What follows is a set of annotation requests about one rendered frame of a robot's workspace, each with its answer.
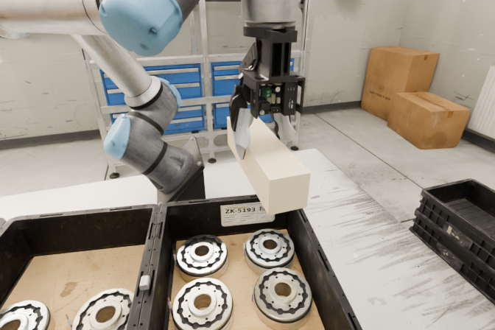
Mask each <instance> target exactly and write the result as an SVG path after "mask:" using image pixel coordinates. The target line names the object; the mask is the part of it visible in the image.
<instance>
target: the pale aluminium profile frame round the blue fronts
mask: <svg viewBox="0 0 495 330"><path fill-rule="evenodd" d="M309 8H310V0H304V2H303V15H302V25H301V43H300V51H301V57H299V63H298V67H297V68H294V71H298V74H299V75H301V76H303V74H304V66H305V57H306V41H307V32H308V23H309ZM199 11H200V32H201V44H202V54H203V74H201V76H202V78H204V86H205V97H200V98H192V99H182V100H181V104H180V106H188V105H202V104H206V105H204V106H203V107H204V110H206V116H205V115H204V116H205V127H206V129H205V130H200V131H198V130H196V131H192V132H191V133H180V134H174V135H168V136H162V137H161V139H162V140H163V141H175V140H181V139H188V138H191V137H192V136H195V137H196V138H199V137H203V138H204V140H205V142H206V146H205V147H204V148H200V153H201V154H204V153H209V157H210V159H208V162H209V163H210V164H213V163H216V162H217V160H216V159H215V158H214V152H219V151H225V150H231V148H230V146H229V145H228V144H226V145H220V146H217V145H216V144H214V138H215V137H216V136H217V135H222V134H228V127H221V129H216V130H213V127H212V124H213V123H214V115H212V114H211V110H212V109H213V105H212V104H211V103H218V102H230V99H231V96H232V95H225V96H211V90H210V77H211V74H209V65H208V41H207V29H206V4H205V0H200V1H199ZM189 26H190V35H191V44H192V55H197V50H196V40H195V31H194V12H193V10H192V12H191V13H190V14H189ZM78 47H79V50H80V55H81V58H82V64H83V67H84V70H85V75H86V79H87V82H88V87H89V90H90V93H91V98H92V102H93V105H94V110H95V114H96V119H97V122H98V125H99V130H100V133H101V137H102V142H103V145H104V142H105V138H106V136H107V134H108V132H109V130H110V128H111V127H112V123H111V121H110V126H109V127H106V126H105V121H104V118H103V114H105V113H119V112H127V111H130V109H131V108H130V107H129V106H128V105H112V106H104V107H101V105H100V102H99V97H98V93H97V90H96V86H97V85H103V84H102V81H96V82H95V81H94V76H93V72H92V69H90V65H89V63H90V60H89V57H88V55H87V54H86V53H85V52H84V51H83V49H82V48H81V47H80V46H79V45H78ZM303 52H304V56H303ZM85 63H87V67H88V70H87V68H86V65H85ZM300 101H301V87H300V86H298V95H297V103H299V104H300ZM300 115H301V114H300V113H299V112H297V111H295V116H293V115H291V116H290V120H291V125H293V129H294V130H295V132H296V135H297V141H296V142H293V143H292V144H293V145H294V146H293V147H290V149H291V150H298V147H296V146H295V145H298V132H299V124H300ZM265 124H266V125H267V127H268V128H274V127H275V122H268V123H265ZM105 154H106V157H107V160H108V165H109V168H110V173H112V174H110V175H109V178H112V179H114V178H117V177H118V176H119V173H118V172H116V166H122V165H126V164H123V163H122V162H121V161H117V160H116V159H115V158H114V157H113V156H111V155H109V154H108V153H106V152H105Z"/></svg>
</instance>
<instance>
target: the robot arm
mask: <svg viewBox="0 0 495 330"><path fill-rule="evenodd" d="M199 1H200V0H0V38H12V39H17V38H25V37H26V36H28V35H31V34H32V33H52V34H69V35H70V36H71V38H72V39H73V40H74V41H75V42H76V43H77V44H78V45H79V46H80V47H81V48H82V49H83V51H84V52H85V53H86V54H87V55H88V56H89V57H90V58H91V59H92V60H93V61H94V62H95V63H96V64H97V65H98V67H100V68H101V69H102V70H103V71H104V72H105V73H106V74H107V76H108V77H109V78H110V79H111V80H112V81H113V82H114V83H115V84H116V85H117V86H118V87H119V89H120V90H121V91H122V92H123V93H124V94H125V95H124V100H125V103H126V104H127V105H128V106H129V107H130V108H131V109H130V111H129V113H128V114H121V115H120V116H119V117H118V118H117V119H116V121H115V122H114V123H113V125H112V127H111V128H110V130H109V132H108V134H107V136H106V138H105V142H104V150H105V151H106V153H108V154H109V155H111V156H113V157H114V158H115V159H116V160H117V161H121V162H122V163H123V164H126V165H128V166H129V167H131V168H132V169H134V170H136V171H137V172H140V173H141V174H143V175H144V176H146V177H147V178H148V179H149V181H150V182H151V183H152V184H153V186H154V187H155V188H156V189H157V190H158V191H160V192H162V193H163V194H169V193H171V192H173V191H174V190H176V188H177V187H179V185H180V184H182V182H183V181H184V179H185V178H186V176H187V175H188V173H189V171H190V169H191V167H192V163H193V155H192V154H191V153H190V152H189V151H188V150H185V149H182V148H179V147H175V146H172V145H169V144H167V143H166V142H165V141H163V140H162V139H161V137H162V135H163V134H164V132H165V130H166V129H167V127H168V126H169V123H170V122H171V121H172V119H173V117H174V116H175V115H176V113H177V112H178V108H179V107H180V104H181V98H180V94H179V92H178V90H177V89H176V88H175V86H174V85H170V84H169V82H168V81H167V80H165V79H162V78H158V77H155V76H150V75H149V74H148V73H147V72H146V71H145V69H144V68H143V67H142V65H141V64H140V63H139V62H138V61H137V59H136V58H135V57H134V55H133V54H132V51H134V52H135V53H136V54H137V55H139V56H143V57H152V56H155V55H158V54H159V53H161V52H162V51H163V50H164V48H165V47H166V45H167V44H168V43H169V42H170V41H172V40H173V39H174V38H175V37H176V36H177V35H178V33H179V31H180V29H181V26H182V24H183V23H184V21H185V20H186V19H187V18H188V16H189V14H190V13H191V12H192V10H193V9H194V8H195V6H196V5H197V3H198V2H199ZM300 3H301V0H241V20H242V22H244V23H246V24H244V25H243V35H244V36H246V37H252V38H256V42H254V43H253V45H252V46H251V48H250V49H249V51H248V53H247V54H246V56H245V58H244V59H243V61H242V62H241V64H240V65H239V68H238V69H239V76H238V79H239V80H240V82H239V85H234V92H233V94H232V96H231V99H230V102H229V116H230V121H231V129H232V133H233V138H234V145H235V148H236V151H237V153H238V155H239V157H240V159H241V160H244V156H245V151H246V150H247V149H248V148H249V146H250V131H249V126H251V125H252V123H253V119H254V118H255V119H257V118H258V116H263V115H265V114H270V115H271V118H272V119H273V120H274V122H275V129H274V131H275V133H276V137H277V138H278V139H279V140H280V141H281V142H282V143H283V144H284V145H285V146H287V144H288V141H292V142H296V141H297V135H296V132H295V130H294V129H293V127H292V125H291V120H290V116H291V115H295V111H297V112H299V113H302V112H303V97H304V89H305V80H306V78H305V77H303V76H301V75H299V74H297V73H295V72H293V71H291V70H290V59H291V48H292V43H295V42H297V36H298V31H297V30H295V25H293V24H292V23H295V22H296V21H297V17H298V5H299V4H300ZM298 86H300V87H301V101H300V104H299V103H297V95H298ZM246 101H247V102H246ZM248 103H250V108H248Z"/></svg>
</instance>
